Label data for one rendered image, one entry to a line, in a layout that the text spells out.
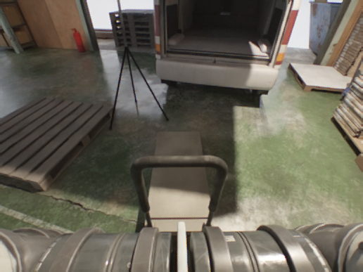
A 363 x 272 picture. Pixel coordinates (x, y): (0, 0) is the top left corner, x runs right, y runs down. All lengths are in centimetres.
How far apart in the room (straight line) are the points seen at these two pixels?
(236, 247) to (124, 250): 13
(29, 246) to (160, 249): 16
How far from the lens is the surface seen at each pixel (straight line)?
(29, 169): 183
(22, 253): 29
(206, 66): 218
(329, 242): 30
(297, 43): 632
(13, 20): 650
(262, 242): 27
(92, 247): 26
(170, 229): 108
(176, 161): 59
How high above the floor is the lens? 120
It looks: 40 degrees down
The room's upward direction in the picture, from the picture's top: 1 degrees clockwise
